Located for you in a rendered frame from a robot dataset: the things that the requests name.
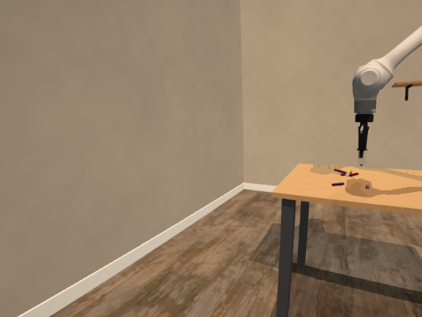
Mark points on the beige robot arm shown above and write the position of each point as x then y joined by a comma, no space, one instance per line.
368,80

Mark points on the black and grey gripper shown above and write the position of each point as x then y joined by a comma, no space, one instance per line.
362,135

